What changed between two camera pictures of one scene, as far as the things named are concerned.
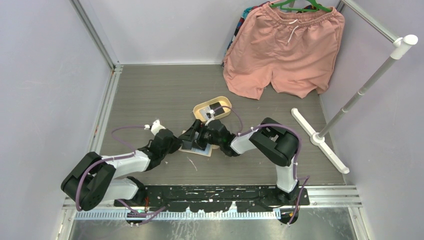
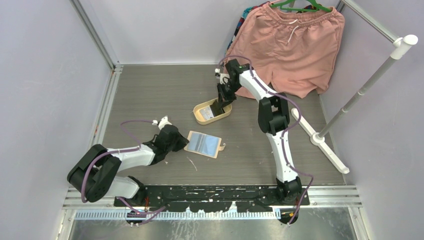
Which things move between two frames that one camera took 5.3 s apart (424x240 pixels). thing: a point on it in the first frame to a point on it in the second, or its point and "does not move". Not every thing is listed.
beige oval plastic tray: [223, 101] does not move
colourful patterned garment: [242, 17] does not move
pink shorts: [296, 51] does not move
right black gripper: [189, 135] to [224, 100]
